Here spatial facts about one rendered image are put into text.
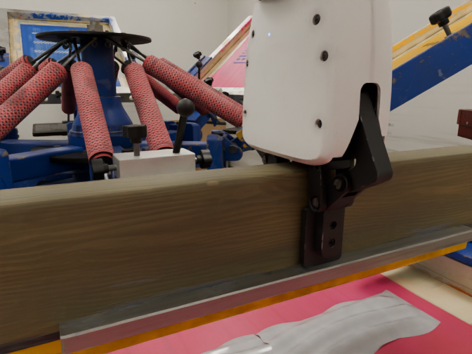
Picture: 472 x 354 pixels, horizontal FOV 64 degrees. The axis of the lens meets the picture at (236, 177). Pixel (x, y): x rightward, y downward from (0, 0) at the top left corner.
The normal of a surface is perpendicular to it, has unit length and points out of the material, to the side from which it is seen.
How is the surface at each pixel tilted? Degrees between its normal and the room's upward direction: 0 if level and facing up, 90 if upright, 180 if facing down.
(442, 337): 0
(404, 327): 41
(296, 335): 33
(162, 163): 90
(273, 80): 89
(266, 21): 85
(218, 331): 0
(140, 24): 90
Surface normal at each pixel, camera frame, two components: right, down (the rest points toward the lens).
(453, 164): 0.46, 0.21
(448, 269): -0.89, 0.11
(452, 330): 0.00, -0.97
